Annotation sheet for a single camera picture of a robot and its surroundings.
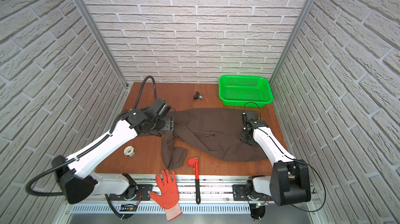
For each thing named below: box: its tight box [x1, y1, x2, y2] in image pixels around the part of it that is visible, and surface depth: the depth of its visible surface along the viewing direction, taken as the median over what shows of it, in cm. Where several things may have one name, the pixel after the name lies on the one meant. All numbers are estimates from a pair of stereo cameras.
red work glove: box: [149, 169, 183, 222], surface depth 74 cm
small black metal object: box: [192, 91, 204, 101], surface depth 113 cm
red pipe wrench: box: [187, 156, 202, 205], surface depth 81 cm
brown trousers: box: [157, 107, 269, 170], surface depth 89 cm
